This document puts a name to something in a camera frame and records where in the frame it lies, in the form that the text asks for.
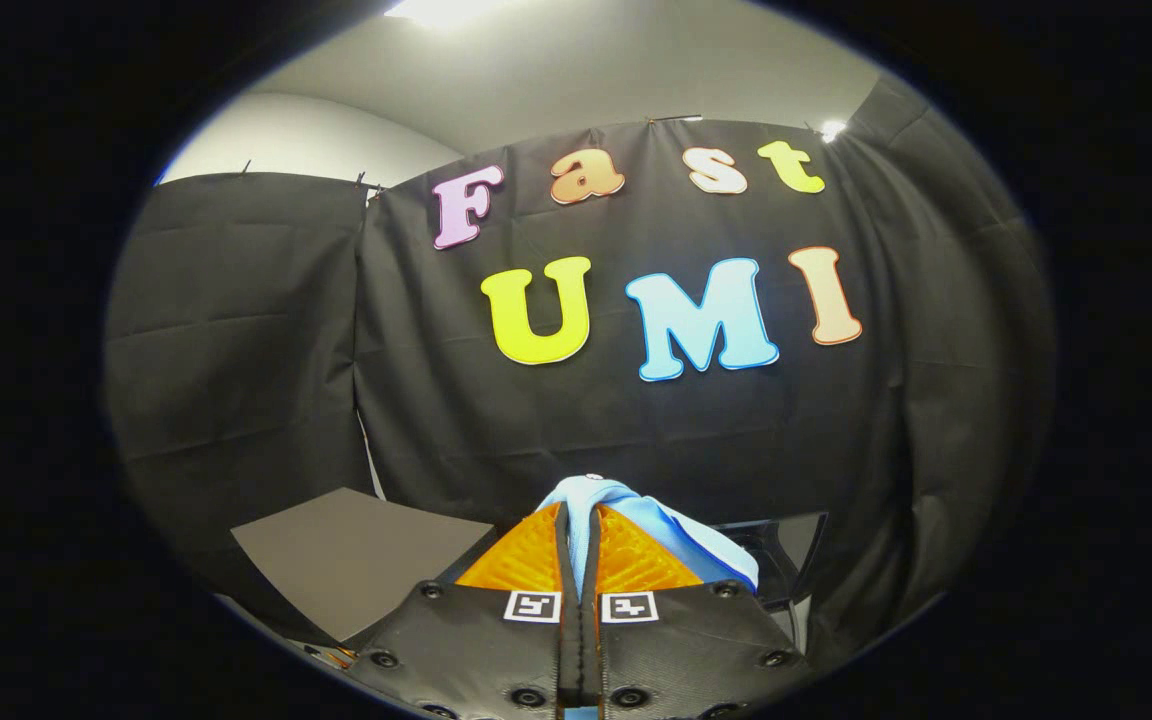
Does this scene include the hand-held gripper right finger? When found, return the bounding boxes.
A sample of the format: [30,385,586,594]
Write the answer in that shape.
[581,505,817,720]

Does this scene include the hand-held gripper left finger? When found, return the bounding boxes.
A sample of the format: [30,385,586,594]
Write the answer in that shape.
[346,502,579,720]

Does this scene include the light blue polo shirt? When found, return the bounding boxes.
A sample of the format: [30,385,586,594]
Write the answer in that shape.
[536,475,760,720]

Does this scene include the beige cabinet with dark top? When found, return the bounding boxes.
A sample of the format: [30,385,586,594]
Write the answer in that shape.
[231,487,497,646]

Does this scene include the black backdrop cloth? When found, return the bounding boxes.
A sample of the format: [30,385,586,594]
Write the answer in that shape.
[104,75,1055,671]

